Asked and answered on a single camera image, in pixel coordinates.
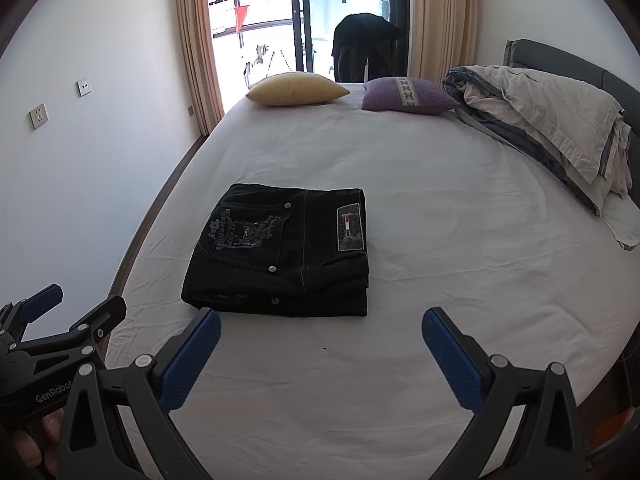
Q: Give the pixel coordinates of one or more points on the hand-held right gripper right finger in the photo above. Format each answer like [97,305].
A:
[450,360]

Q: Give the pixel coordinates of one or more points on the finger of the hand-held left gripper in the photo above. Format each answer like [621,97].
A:
[44,299]
[102,316]

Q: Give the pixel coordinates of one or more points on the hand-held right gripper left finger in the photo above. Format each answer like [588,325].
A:
[192,355]

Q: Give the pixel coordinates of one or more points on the black denim pants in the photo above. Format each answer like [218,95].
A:
[280,260]

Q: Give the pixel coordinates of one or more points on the person's left hand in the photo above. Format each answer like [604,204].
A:
[40,445]

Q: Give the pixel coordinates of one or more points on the bed with white sheet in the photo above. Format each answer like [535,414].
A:
[425,210]

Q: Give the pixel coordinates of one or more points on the orange object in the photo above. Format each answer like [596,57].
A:
[612,425]

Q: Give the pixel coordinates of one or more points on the white pillow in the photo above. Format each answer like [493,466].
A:
[625,220]

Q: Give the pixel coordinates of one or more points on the purple pillow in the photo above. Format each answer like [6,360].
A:
[390,97]

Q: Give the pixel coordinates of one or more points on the folded grey-edged white quilt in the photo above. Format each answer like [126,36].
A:
[545,105]

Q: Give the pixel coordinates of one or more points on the yellow pillow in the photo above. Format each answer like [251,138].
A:
[295,89]

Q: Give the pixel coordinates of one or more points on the grey upholstered headboard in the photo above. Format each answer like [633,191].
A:
[550,55]

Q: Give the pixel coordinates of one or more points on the red hanging cloth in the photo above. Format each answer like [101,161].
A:
[241,15]

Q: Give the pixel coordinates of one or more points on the balcony railing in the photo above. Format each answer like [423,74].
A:
[260,24]

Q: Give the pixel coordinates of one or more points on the black-framed glass balcony door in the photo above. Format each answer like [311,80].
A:
[299,20]

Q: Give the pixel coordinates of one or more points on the white wall socket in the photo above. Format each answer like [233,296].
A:
[84,87]
[38,115]

